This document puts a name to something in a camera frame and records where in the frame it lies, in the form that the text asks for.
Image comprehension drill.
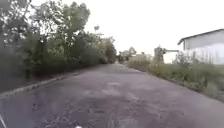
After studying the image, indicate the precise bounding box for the grey asphalt road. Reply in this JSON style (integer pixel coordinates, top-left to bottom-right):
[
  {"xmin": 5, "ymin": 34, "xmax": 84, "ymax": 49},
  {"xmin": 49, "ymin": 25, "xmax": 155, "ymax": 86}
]
[{"xmin": 0, "ymin": 63, "xmax": 224, "ymax": 128}]

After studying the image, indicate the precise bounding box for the distant building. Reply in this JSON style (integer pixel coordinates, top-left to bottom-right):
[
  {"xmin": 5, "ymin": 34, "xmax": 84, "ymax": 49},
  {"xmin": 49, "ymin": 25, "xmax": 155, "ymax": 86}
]
[{"xmin": 153, "ymin": 45, "xmax": 180, "ymax": 64}]

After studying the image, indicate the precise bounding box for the row of trees and bushes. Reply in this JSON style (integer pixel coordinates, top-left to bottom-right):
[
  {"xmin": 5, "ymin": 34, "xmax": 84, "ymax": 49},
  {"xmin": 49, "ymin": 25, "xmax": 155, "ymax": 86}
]
[{"xmin": 0, "ymin": 0, "xmax": 118, "ymax": 93}]

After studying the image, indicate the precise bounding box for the overgrown grass verge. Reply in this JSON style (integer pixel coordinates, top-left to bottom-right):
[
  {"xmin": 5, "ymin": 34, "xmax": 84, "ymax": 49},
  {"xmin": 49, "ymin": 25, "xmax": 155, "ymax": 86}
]
[{"xmin": 123, "ymin": 59, "xmax": 224, "ymax": 103}]

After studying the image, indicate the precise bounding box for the concrete kerb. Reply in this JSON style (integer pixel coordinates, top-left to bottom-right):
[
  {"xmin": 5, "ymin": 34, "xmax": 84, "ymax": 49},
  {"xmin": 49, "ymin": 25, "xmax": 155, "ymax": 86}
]
[{"xmin": 0, "ymin": 69, "xmax": 84, "ymax": 100}]

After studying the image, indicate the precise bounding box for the white building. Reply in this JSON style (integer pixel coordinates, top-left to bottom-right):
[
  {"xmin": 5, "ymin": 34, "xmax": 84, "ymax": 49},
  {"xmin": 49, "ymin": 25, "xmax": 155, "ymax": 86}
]
[{"xmin": 177, "ymin": 28, "xmax": 224, "ymax": 66}]

